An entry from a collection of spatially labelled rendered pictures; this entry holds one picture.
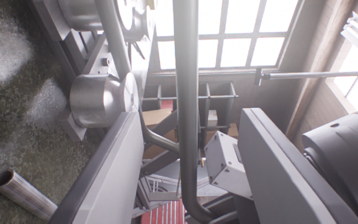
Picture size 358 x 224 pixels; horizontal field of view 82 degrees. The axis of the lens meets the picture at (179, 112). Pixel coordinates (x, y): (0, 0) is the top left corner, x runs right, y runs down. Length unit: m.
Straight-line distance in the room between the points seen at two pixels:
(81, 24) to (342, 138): 0.22
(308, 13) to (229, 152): 3.80
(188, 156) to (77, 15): 0.14
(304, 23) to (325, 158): 3.83
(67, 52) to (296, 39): 3.94
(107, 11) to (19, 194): 0.15
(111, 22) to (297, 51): 4.11
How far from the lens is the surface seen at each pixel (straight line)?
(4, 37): 0.22
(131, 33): 0.33
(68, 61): 0.27
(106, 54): 0.28
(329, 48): 3.66
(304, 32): 4.07
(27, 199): 0.21
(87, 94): 0.19
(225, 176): 0.17
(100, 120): 0.19
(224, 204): 0.23
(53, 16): 0.19
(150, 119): 3.65
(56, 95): 0.26
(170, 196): 0.65
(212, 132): 4.68
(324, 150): 0.19
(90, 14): 0.19
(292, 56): 4.25
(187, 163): 0.16
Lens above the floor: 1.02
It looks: 1 degrees down
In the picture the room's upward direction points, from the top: 88 degrees clockwise
